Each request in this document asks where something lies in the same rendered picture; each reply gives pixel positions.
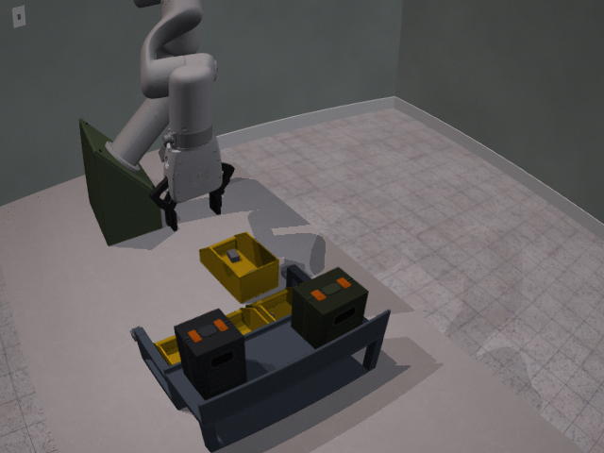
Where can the dark grey metal shelf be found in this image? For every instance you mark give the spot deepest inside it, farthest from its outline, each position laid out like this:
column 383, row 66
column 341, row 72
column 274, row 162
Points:
column 278, row 347

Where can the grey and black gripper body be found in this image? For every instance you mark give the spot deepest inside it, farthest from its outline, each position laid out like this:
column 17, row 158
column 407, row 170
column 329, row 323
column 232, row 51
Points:
column 193, row 173

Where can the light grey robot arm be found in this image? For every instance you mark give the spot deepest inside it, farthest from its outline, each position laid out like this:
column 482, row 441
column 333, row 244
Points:
column 187, row 105

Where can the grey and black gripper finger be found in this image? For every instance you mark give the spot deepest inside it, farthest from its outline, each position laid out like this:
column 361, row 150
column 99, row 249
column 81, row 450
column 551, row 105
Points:
column 170, row 214
column 216, row 196

